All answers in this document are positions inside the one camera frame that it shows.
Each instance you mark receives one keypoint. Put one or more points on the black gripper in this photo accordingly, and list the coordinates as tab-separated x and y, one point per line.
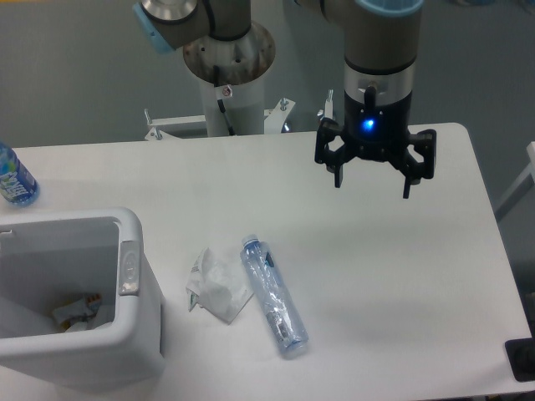
376	110

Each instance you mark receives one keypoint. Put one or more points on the clear plastic bottle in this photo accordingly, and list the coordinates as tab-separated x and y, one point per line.
274	298

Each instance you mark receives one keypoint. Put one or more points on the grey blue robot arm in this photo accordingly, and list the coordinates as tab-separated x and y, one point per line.
380	37

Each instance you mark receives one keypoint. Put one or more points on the white plastic trash can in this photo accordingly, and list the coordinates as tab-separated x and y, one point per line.
51	259

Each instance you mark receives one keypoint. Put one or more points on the yellow white trash in bin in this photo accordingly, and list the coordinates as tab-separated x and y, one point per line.
81	310

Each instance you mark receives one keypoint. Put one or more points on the black object at table edge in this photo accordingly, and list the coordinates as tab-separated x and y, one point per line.
520	353

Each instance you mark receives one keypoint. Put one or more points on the blue labelled water bottle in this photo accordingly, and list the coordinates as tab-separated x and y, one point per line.
18	186

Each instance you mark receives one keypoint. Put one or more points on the white pedestal base bracket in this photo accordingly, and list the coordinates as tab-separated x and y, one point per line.
248	121

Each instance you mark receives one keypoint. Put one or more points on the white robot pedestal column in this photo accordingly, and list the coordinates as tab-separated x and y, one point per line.
231	73

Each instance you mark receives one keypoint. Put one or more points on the white frame at right edge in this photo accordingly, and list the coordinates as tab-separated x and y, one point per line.
520	186

